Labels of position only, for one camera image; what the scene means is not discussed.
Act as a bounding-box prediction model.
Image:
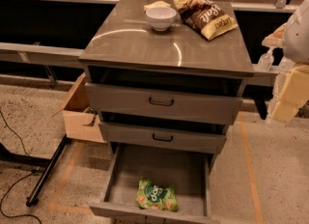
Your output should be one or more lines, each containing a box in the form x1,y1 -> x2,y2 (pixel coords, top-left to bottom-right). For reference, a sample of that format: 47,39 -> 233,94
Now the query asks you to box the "cardboard box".
55,73 -> 104,143

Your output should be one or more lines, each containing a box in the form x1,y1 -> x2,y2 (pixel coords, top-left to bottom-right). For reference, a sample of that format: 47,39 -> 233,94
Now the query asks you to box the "grey drawer cabinet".
78,0 -> 255,158

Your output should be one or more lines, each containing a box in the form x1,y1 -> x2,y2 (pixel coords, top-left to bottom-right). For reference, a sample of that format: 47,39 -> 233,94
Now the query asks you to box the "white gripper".
262,24 -> 309,123

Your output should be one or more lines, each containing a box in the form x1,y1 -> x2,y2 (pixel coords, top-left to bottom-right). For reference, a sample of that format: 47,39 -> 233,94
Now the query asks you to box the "black metal stand leg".
26,136 -> 70,207

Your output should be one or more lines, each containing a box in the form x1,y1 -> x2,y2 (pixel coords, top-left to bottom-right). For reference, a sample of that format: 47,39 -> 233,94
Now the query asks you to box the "green rice chip bag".
136,178 -> 178,212

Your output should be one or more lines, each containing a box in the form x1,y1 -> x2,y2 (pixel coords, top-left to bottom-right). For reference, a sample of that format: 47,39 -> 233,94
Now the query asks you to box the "white ceramic bowl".
146,7 -> 177,31

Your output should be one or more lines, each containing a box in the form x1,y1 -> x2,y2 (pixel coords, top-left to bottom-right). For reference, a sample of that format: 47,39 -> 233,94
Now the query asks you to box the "black floor cable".
0,110 -> 42,224

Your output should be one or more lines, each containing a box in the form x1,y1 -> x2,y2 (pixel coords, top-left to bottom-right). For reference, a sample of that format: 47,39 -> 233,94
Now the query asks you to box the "yellow sponge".
144,0 -> 171,12

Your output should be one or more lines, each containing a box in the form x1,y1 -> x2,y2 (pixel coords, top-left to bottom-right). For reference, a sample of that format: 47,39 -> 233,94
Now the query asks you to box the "left clear sanitizer bottle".
257,47 -> 274,70

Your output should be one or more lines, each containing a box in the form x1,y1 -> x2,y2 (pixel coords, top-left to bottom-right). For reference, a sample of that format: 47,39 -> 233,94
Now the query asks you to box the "brown yellow chip bag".
173,0 -> 238,41

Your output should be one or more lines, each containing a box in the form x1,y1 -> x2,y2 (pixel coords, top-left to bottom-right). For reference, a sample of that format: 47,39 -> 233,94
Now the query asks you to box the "grey middle drawer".
99,123 -> 226,154

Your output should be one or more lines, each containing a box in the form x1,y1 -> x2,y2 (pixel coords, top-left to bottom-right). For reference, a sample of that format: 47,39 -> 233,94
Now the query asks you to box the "grey open bottom drawer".
90,144 -> 220,224

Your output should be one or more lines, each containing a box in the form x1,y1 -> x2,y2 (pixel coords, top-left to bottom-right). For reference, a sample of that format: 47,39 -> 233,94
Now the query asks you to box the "grey top drawer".
85,83 -> 242,125

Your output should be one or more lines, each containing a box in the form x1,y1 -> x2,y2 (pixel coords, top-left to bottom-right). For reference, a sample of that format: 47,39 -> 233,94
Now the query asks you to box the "grey metal shelf rail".
0,42 -> 279,87

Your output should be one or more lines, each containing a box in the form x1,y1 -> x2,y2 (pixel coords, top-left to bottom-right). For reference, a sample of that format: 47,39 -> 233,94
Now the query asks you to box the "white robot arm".
258,0 -> 309,126

